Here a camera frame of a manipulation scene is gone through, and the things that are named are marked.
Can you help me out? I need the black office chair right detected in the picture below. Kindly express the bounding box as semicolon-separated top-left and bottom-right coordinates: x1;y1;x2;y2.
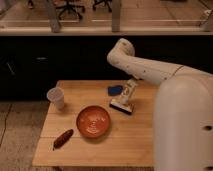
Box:
92;0;112;13

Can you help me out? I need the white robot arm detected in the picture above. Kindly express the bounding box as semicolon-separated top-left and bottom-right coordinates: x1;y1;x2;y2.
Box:
107;38;213;171

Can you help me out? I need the black office chair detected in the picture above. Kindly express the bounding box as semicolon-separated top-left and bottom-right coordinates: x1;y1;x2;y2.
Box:
92;0;112;13
56;0;86;20

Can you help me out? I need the orange bowl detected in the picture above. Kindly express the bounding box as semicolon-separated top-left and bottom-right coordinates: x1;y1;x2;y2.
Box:
76;106;111;138

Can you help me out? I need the translucent plastic cup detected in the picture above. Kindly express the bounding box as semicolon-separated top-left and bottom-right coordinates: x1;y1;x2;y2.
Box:
47;87;65;110

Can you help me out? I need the black office chair left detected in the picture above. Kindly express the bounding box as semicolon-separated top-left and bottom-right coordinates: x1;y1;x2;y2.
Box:
56;0;86;20

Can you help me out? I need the brown sausage-shaped object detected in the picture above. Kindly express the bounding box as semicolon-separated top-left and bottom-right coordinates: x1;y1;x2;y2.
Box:
53;129;74;149

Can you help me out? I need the blue sponge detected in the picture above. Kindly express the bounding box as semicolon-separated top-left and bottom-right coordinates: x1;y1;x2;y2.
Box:
108;85;123;96

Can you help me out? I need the wooden table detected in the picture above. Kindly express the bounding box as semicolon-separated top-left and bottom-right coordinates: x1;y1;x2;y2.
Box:
33;80;157;167

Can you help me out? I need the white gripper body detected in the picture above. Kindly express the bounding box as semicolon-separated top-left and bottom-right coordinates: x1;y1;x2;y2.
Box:
119;78;138;104

